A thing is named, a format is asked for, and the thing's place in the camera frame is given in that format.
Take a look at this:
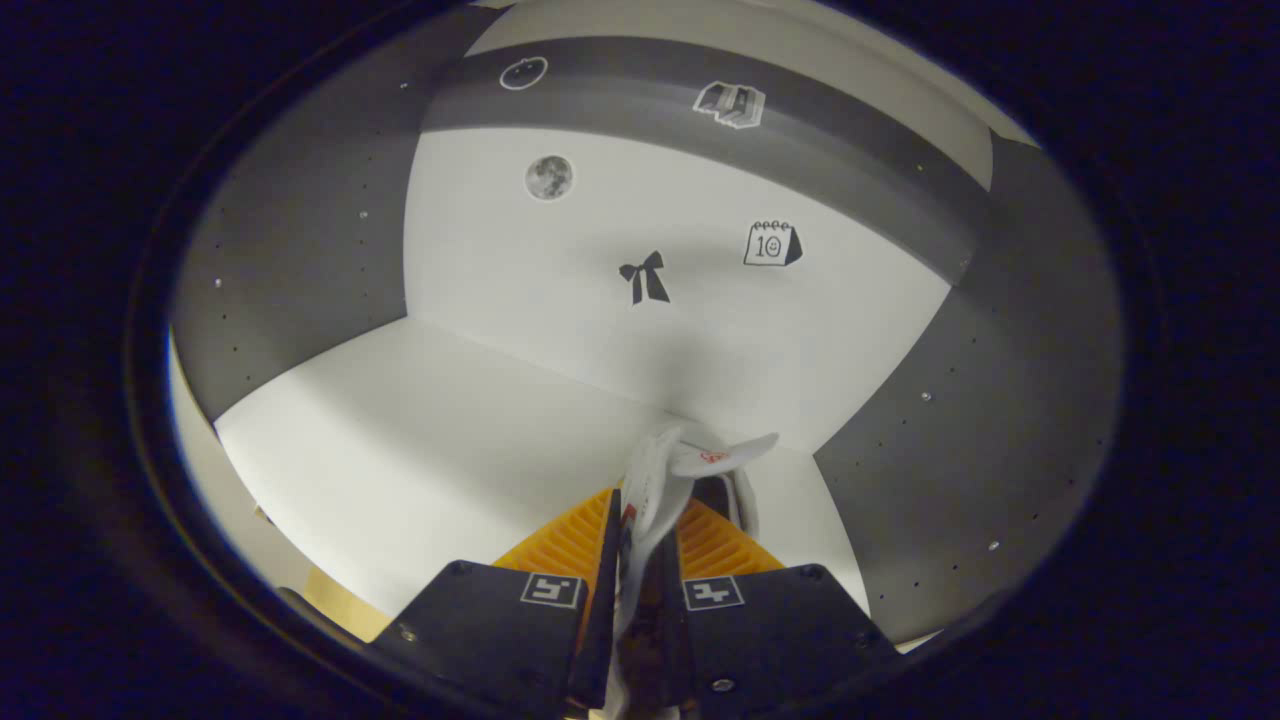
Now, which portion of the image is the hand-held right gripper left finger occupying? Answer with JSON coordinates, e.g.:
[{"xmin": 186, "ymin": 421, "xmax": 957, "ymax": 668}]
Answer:
[{"xmin": 362, "ymin": 487, "xmax": 628, "ymax": 720}]

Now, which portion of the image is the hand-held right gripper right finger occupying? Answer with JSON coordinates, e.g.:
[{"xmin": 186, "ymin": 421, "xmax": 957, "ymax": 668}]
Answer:
[{"xmin": 640, "ymin": 497, "xmax": 903, "ymax": 720}]

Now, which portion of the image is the white shoe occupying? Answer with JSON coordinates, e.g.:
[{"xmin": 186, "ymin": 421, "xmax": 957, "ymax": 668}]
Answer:
[{"xmin": 598, "ymin": 425, "xmax": 781, "ymax": 720}]

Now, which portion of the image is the grey white shoe cabinet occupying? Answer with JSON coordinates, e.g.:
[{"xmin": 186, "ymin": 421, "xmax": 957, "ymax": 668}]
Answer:
[{"xmin": 165, "ymin": 0, "xmax": 1126, "ymax": 661}]

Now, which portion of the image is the grey shoe cabinet door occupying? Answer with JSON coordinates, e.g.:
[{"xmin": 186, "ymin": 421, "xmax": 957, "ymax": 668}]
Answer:
[{"xmin": 165, "ymin": 325, "xmax": 311, "ymax": 601}]

